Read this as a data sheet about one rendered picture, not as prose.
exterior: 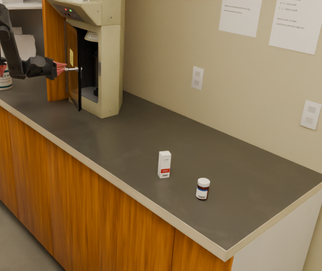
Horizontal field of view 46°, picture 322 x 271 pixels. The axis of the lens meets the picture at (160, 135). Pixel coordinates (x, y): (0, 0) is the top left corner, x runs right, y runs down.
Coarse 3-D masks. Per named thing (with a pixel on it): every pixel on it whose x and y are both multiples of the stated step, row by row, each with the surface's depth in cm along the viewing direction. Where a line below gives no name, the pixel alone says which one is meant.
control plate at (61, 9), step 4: (56, 8) 187; (60, 8) 184; (64, 8) 180; (68, 8) 177; (72, 8) 174; (60, 12) 190; (64, 12) 186; (68, 12) 182; (72, 12) 179; (76, 12) 175; (68, 16) 187; (72, 16) 184
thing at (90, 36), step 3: (87, 33) 191; (90, 33) 188; (93, 33) 188; (96, 33) 187; (87, 36) 190; (90, 36) 188; (93, 36) 188; (96, 36) 187; (87, 39) 189; (90, 39) 188; (93, 39) 188; (96, 39) 187
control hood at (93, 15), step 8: (48, 0) 184; (56, 0) 178; (64, 0) 173; (72, 0) 175; (80, 8) 167; (88, 8) 168; (96, 8) 171; (64, 16) 192; (80, 16) 177; (88, 16) 170; (96, 16) 172; (96, 24) 174
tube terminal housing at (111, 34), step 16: (96, 0) 174; (112, 0) 175; (112, 16) 178; (96, 32) 180; (112, 32) 181; (112, 48) 185; (112, 64) 188; (112, 80) 192; (112, 96) 195; (96, 112) 197; (112, 112) 199
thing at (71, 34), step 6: (66, 24) 192; (66, 30) 194; (72, 30) 180; (66, 36) 196; (72, 36) 182; (78, 36) 172; (66, 42) 198; (72, 42) 184; (78, 42) 173; (66, 48) 200; (72, 48) 185; (78, 48) 174; (78, 54) 175; (78, 60) 177; (72, 66) 190; (78, 66) 178; (72, 72) 192; (78, 72) 179; (72, 78) 193; (78, 78) 180; (72, 84) 195; (78, 84) 181; (72, 90) 197; (78, 90) 183; (72, 96) 199; (78, 96) 184; (78, 102) 185; (78, 108) 186
